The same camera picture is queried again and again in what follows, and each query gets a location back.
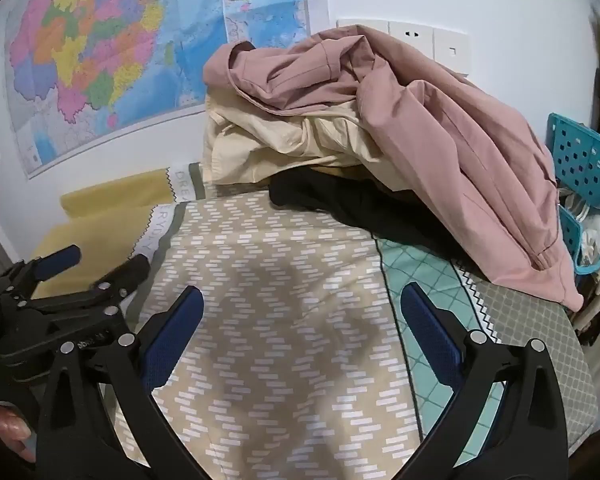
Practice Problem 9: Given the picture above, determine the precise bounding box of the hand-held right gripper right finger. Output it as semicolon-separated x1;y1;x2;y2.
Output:
370;281;570;480

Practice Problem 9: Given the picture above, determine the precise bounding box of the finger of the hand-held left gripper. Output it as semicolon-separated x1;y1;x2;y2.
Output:
17;254;152;322
0;245;82;306

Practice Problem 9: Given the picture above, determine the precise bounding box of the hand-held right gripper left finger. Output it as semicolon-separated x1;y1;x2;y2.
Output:
37;285;216;480

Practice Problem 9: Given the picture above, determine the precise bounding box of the pink jacket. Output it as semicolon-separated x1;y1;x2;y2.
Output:
202;24;586;312

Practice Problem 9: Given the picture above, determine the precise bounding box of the person's left hand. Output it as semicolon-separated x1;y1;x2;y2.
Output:
0;402;38;463

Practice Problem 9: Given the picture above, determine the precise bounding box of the patterned bedsheet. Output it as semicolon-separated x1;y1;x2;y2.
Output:
97;160;600;480

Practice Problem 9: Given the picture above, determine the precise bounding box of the black garment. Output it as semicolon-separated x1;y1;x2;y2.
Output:
269;166;461;261

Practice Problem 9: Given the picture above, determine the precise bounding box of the teal plastic basket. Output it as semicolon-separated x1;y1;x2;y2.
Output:
557;204;600;275
546;112;600;209

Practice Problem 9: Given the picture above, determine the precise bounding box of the beige garment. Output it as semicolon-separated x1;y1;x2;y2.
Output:
201;95;396;196

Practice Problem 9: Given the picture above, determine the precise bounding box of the cream cloth bundle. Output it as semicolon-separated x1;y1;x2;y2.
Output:
575;199;600;266

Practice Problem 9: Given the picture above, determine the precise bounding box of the beige strap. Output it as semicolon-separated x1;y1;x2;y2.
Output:
570;259;600;341

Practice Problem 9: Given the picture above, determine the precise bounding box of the colourful wall map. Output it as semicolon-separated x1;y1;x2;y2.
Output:
4;0;315;181

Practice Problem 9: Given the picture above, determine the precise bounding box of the white wall socket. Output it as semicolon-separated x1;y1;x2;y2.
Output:
432;27;470;73
387;20;436;48

